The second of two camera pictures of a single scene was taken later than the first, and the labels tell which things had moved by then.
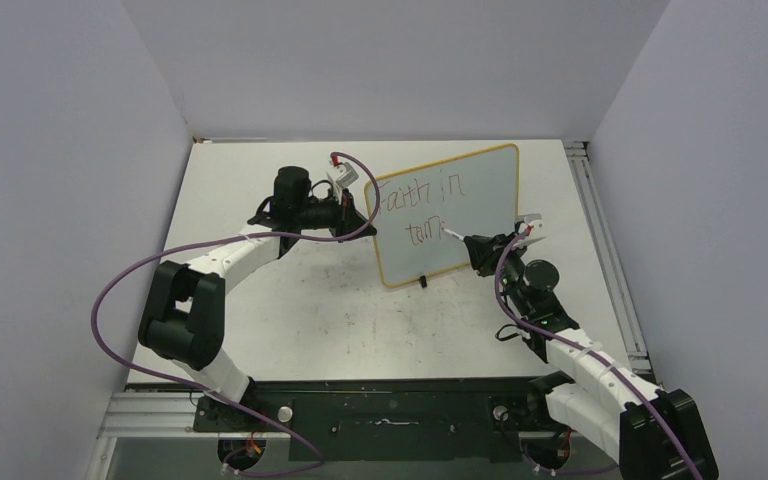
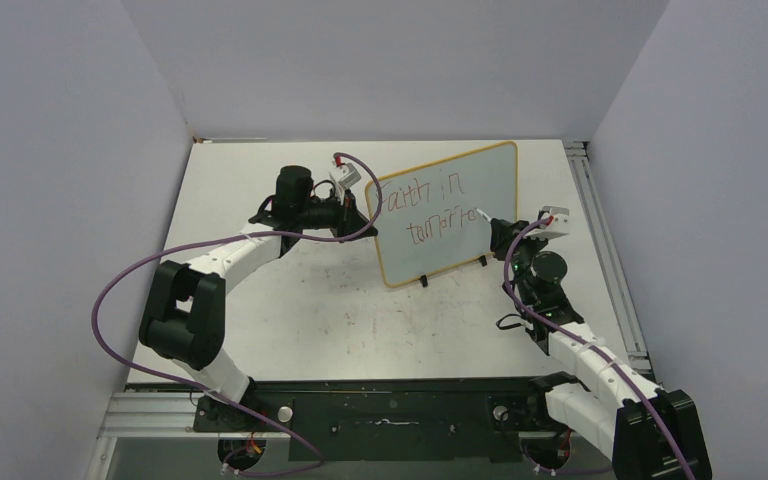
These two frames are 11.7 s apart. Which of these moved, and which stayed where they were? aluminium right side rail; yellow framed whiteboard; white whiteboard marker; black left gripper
Moved: white whiteboard marker
Stayed: black left gripper; yellow framed whiteboard; aluminium right side rail
